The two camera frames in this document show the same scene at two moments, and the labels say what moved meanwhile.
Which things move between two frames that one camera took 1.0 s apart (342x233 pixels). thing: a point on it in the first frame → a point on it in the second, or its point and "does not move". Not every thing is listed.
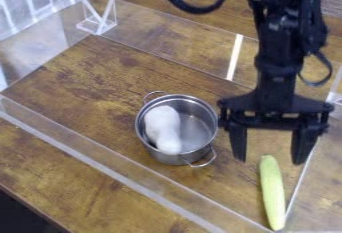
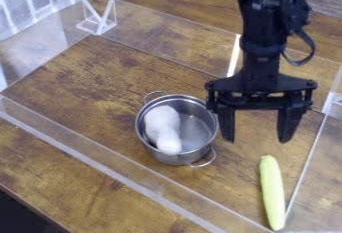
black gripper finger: (237, 135) → (225, 120)
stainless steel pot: (197, 127) does not move
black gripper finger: (300, 143) → (288, 121)
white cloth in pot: (161, 128) does not move
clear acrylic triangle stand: (97, 23) does not move
